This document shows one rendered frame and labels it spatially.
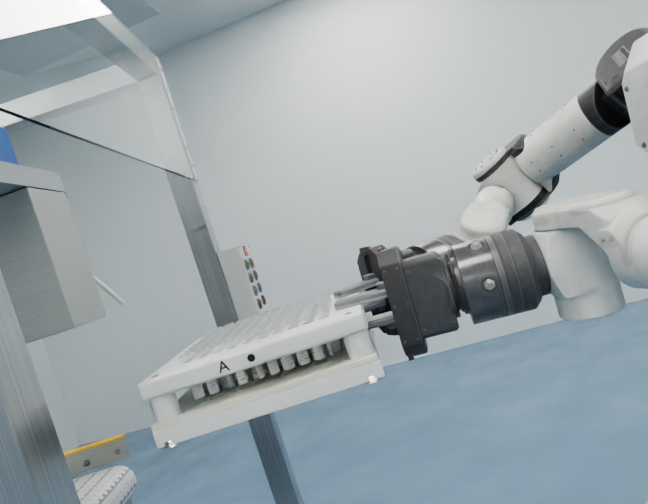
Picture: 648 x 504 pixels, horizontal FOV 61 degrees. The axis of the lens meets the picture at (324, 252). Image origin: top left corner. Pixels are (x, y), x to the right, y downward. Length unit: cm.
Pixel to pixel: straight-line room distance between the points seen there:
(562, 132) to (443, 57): 330
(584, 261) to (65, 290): 64
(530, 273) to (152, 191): 436
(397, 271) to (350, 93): 376
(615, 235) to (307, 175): 385
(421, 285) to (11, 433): 40
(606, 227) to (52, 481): 54
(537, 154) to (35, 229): 81
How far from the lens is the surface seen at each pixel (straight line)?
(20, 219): 84
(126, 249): 495
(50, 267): 82
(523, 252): 58
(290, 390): 58
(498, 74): 428
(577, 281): 60
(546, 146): 105
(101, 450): 92
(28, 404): 58
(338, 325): 56
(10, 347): 58
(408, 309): 59
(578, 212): 56
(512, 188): 107
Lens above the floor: 111
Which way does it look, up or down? 2 degrees down
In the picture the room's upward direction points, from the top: 18 degrees counter-clockwise
